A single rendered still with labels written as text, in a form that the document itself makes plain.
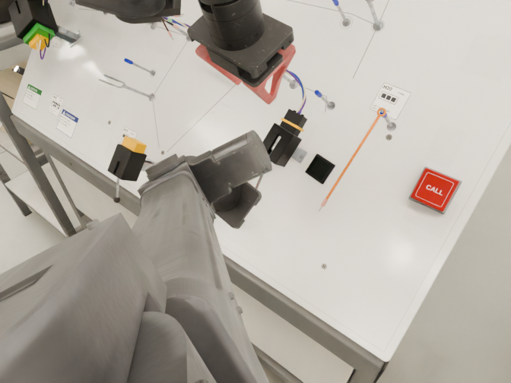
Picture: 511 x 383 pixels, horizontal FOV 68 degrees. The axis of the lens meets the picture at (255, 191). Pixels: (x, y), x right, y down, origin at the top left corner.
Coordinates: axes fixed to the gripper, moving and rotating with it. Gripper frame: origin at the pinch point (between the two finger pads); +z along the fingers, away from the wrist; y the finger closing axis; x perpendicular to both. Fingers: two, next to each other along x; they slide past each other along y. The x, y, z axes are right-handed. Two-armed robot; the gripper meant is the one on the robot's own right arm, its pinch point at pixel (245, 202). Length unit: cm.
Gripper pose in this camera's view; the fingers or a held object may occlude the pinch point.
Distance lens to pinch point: 65.7
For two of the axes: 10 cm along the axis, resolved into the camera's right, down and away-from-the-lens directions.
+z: 3.6, 2.0, 9.1
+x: -5.9, 8.1, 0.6
